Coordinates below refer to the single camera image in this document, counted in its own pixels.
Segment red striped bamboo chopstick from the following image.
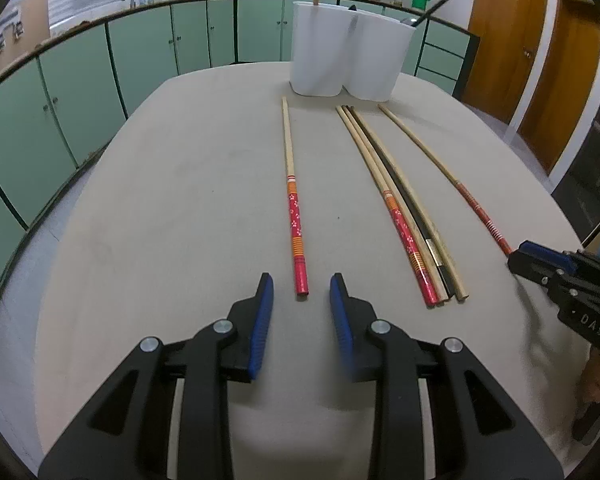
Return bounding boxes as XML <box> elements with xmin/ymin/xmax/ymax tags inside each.
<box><xmin>377</xmin><ymin>104</ymin><xmax>513</xmax><ymax>257</ymax></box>

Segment black chopstick silver band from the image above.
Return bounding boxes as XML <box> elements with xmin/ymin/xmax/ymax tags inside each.
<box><xmin>344</xmin><ymin>105</ymin><xmax>456</xmax><ymax>302</ymax></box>
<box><xmin>411</xmin><ymin>0</ymin><xmax>451</xmax><ymax>28</ymax></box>

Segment black oven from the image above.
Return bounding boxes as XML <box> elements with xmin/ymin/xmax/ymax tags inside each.
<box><xmin>552</xmin><ymin>107</ymin><xmax>600</xmax><ymax>243</ymax></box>

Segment brown wooden door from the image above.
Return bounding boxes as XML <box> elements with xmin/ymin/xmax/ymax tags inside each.
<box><xmin>462</xmin><ymin>0</ymin><xmax>547</xmax><ymax>122</ymax></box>
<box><xmin>518</xmin><ymin>0</ymin><xmax>600</xmax><ymax>172</ymax></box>

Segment white double utensil holder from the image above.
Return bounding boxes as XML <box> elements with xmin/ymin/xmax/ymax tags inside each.
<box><xmin>290</xmin><ymin>1</ymin><xmax>415</xmax><ymax>103</ymax></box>

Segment green lower cabinets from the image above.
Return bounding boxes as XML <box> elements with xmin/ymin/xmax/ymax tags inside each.
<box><xmin>0</xmin><ymin>0</ymin><xmax>481</xmax><ymax>356</ymax></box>

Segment cardboard panel with device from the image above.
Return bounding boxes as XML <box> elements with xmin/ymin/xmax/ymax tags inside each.
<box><xmin>0</xmin><ymin>0</ymin><xmax>50</xmax><ymax>73</ymax></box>

